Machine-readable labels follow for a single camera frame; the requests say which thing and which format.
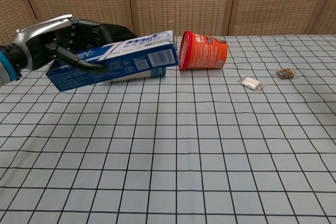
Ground wooden woven folding screen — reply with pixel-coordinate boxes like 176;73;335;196
0;0;336;48

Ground white wrapped candy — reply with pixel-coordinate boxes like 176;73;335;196
240;76;266;90

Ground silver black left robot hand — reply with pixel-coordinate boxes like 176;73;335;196
12;13;112;71

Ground cream cylinder with blue band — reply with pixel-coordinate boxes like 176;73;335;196
109;66;166;83

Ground brown wrapped candy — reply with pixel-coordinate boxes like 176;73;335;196
274;68;296;80

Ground blue Crest toothpaste box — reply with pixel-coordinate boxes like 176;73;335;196
46;30;180;91

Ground light blue checked tablecloth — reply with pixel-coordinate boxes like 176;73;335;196
0;34;336;224

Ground black fabric cap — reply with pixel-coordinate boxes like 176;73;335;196
101;23;137;44

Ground orange instant noodle cup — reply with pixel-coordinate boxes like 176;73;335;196
178;30;229;71

